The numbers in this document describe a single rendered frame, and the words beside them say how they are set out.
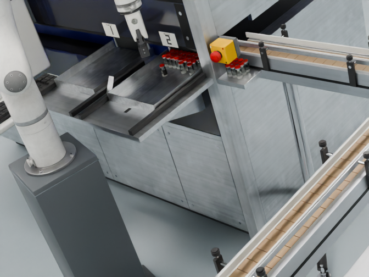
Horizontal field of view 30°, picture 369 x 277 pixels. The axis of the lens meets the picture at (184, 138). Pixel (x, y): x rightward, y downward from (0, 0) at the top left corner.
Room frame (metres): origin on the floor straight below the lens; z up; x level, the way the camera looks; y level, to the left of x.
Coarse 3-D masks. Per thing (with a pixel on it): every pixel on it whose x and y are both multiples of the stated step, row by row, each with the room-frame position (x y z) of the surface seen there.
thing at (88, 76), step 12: (108, 48) 2.79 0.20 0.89; (120, 48) 2.78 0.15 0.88; (84, 60) 2.71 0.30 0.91; (96, 60) 2.73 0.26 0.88; (108, 60) 2.69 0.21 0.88; (120, 60) 2.66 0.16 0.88; (132, 60) 2.62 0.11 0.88; (144, 60) 2.58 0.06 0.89; (72, 72) 2.66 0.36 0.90; (84, 72) 2.66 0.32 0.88; (96, 72) 2.62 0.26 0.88; (108, 72) 2.58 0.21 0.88; (120, 72) 2.50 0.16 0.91; (60, 84) 2.58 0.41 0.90; (72, 84) 2.51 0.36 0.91; (84, 84) 2.54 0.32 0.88; (96, 84) 2.51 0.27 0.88
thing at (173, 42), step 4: (160, 32) 2.42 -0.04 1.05; (164, 32) 2.41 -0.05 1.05; (160, 36) 2.43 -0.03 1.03; (164, 36) 2.41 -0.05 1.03; (172, 36) 2.38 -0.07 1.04; (164, 40) 2.42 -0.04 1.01; (172, 40) 2.38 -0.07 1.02; (164, 44) 2.42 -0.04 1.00; (168, 44) 2.41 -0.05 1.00; (172, 44) 2.39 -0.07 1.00; (176, 44) 2.37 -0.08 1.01
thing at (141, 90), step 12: (156, 60) 2.51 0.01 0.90; (144, 72) 2.46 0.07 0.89; (156, 72) 2.45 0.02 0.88; (168, 72) 2.42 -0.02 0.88; (180, 72) 2.38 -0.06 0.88; (120, 84) 2.38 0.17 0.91; (132, 84) 2.41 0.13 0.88; (144, 84) 2.38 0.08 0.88; (156, 84) 2.35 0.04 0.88; (168, 84) 2.32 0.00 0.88; (180, 84) 2.23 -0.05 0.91; (108, 96) 2.34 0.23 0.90; (120, 96) 2.28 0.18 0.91; (132, 96) 2.31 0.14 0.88; (144, 96) 2.28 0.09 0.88; (156, 96) 2.25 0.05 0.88; (168, 96) 2.18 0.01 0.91; (144, 108) 2.18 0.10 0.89
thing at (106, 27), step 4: (104, 24) 2.69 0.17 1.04; (108, 24) 2.67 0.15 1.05; (112, 24) 2.65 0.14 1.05; (104, 28) 2.70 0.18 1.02; (108, 28) 2.67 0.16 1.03; (112, 28) 2.65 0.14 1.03; (108, 32) 2.68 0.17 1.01; (116, 32) 2.64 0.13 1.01; (112, 36) 2.67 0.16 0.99; (116, 36) 2.65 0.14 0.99
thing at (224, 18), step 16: (160, 0) 2.38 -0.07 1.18; (176, 0) 2.32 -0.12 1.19; (208, 0) 2.29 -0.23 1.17; (224, 0) 2.33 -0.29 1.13; (240, 0) 2.38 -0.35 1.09; (256, 0) 2.44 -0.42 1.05; (272, 0) 2.49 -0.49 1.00; (224, 16) 2.32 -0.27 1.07; (240, 16) 2.37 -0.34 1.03; (256, 16) 2.42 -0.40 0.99; (96, 32) 2.75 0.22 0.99; (224, 32) 2.31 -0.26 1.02; (192, 48) 2.31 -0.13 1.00
